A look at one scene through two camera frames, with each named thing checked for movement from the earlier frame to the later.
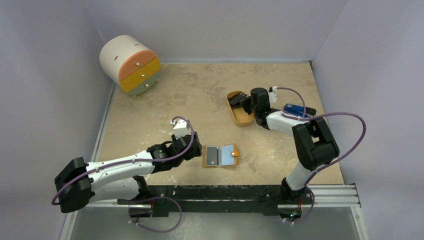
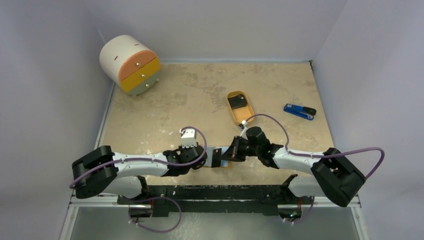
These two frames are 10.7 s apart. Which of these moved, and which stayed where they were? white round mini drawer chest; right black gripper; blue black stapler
Moved: right black gripper
Stayed: white round mini drawer chest; blue black stapler
